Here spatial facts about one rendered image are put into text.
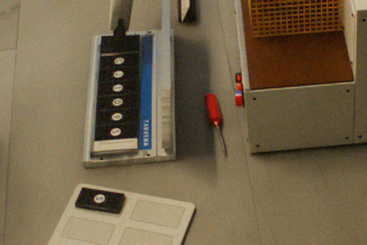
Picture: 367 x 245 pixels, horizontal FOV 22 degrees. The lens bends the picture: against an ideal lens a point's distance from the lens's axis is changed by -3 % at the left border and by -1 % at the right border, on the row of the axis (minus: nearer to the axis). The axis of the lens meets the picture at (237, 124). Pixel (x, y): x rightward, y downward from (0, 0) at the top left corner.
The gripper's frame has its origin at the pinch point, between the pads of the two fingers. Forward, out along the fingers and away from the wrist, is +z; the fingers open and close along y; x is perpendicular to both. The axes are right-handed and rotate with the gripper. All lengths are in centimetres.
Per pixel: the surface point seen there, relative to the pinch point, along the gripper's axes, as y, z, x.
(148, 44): 0.2, 1.4, 7.3
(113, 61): 6.9, 2.0, -1.0
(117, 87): 16.6, 1.6, 0.3
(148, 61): 6.9, 1.3, 7.5
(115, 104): 22.5, 1.7, 0.0
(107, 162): 39.0, 3.9, -1.2
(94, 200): 51, 4, -4
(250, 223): 59, -1, 29
